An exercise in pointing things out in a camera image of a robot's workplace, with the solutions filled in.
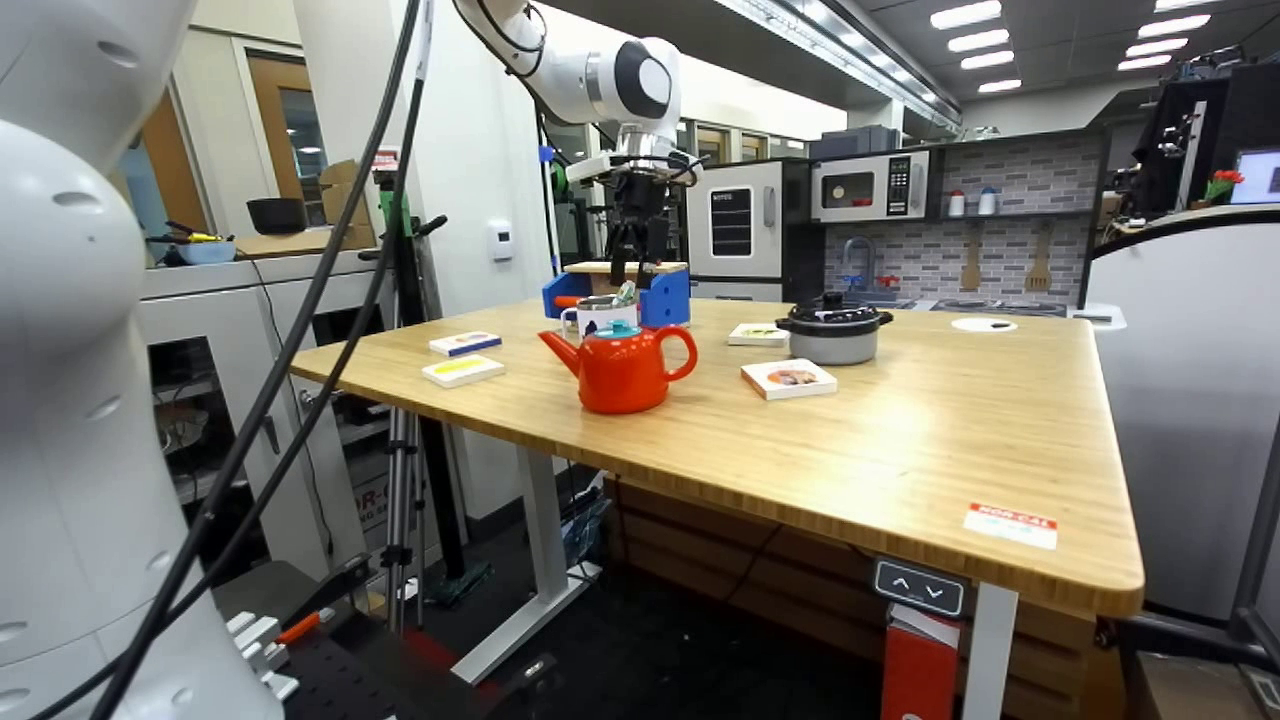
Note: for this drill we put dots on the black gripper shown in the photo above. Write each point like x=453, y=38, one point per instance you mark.
x=645, y=215

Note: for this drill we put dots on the green marker pen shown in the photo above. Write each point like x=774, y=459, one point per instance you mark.
x=625, y=305

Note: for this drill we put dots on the blue wooden toy toolbox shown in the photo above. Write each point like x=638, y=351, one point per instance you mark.
x=667, y=303

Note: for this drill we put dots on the white steel mug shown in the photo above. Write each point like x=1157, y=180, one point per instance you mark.
x=602, y=321

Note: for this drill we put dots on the white toy oven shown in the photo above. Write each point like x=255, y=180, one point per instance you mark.
x=730, y=220

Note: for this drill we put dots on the red teapot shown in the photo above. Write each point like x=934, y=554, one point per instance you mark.
x=623, y=381

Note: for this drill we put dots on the small green white card book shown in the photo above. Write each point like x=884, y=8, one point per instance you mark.
x=756, y=334

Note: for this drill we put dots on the white orange numbers book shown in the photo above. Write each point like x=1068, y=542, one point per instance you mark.
x=790, y=381

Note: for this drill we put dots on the grey pot with black lid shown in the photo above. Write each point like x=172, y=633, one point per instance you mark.
x=832, y=343

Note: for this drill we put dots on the white book with yellow print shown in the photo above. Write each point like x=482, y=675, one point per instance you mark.
x=463, y=368

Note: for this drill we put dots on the white toy microwave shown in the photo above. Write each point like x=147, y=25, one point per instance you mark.
x=870, y=187

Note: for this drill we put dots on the black pole with green clamp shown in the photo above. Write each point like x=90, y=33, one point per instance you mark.
x=392, y=215

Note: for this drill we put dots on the white table leg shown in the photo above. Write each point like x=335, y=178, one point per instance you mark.
x=541, y=533
x=990, y=654

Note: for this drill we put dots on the brown cardboard piece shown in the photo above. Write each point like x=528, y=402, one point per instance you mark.
x=349, y=202

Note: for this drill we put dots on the silver tripod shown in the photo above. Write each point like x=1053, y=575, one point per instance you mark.
x=402, y=523

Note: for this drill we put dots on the black bowl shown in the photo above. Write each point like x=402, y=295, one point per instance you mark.
x=277, y=217

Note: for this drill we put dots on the white storage cabinet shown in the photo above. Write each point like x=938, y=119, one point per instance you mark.
x=224, y=321

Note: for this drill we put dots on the table height control panel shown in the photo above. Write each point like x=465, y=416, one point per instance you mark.
x=918, y=589

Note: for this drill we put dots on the red white table sticker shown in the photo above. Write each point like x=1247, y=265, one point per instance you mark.
x=1010, y=524

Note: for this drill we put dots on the red box under table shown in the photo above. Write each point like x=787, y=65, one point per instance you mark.
x=921, y=675

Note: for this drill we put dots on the white rounded partition panel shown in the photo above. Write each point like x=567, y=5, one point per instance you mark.
x=1186, y=412

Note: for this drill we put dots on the computer monitor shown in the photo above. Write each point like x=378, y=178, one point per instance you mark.
x=1259, y=178

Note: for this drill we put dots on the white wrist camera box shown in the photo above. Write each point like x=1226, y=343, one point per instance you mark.
x=593, y=167

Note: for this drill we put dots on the white wall device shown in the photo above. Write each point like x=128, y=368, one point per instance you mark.
x=498, y=242

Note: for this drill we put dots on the silver metal mount bracket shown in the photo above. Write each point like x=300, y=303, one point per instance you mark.
x=263, y=654

